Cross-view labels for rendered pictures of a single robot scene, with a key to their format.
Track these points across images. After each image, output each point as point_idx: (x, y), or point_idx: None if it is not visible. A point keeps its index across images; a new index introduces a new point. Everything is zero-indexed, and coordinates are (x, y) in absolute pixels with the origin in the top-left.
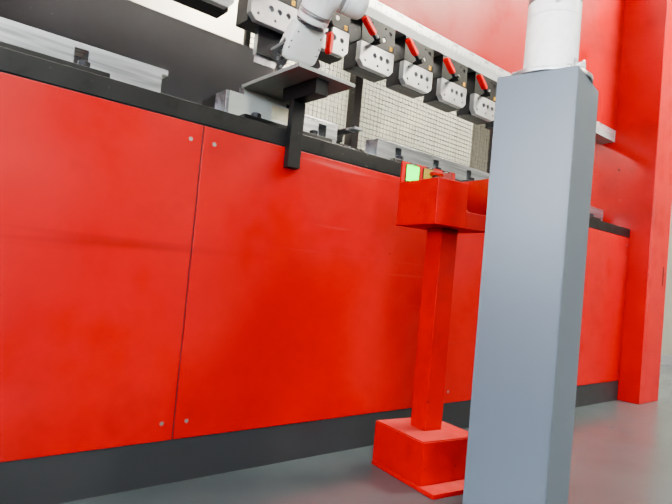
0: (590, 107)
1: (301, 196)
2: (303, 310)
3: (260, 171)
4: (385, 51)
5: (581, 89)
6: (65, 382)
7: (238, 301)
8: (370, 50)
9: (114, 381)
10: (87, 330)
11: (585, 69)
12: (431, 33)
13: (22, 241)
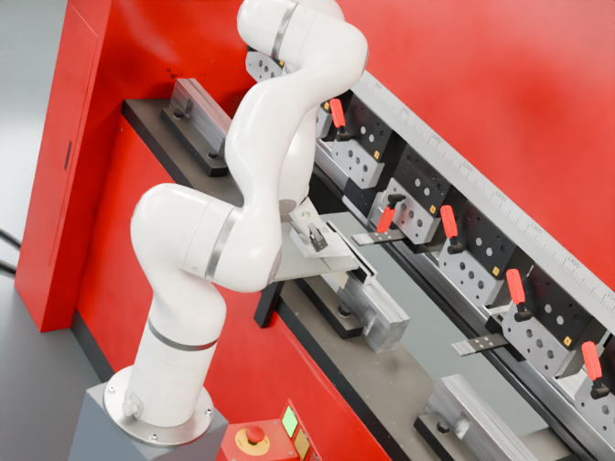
0: (118, 457)
1: (265, 356)
2: None
3: (242, 306)
4: (482, 269)
5: (91, 419)
6: (130, 347)
7: None
8: (458, 255)
9: None
10: (142, 327)
11: (106, 406)
12: (597, 285)
13: (134, 251)
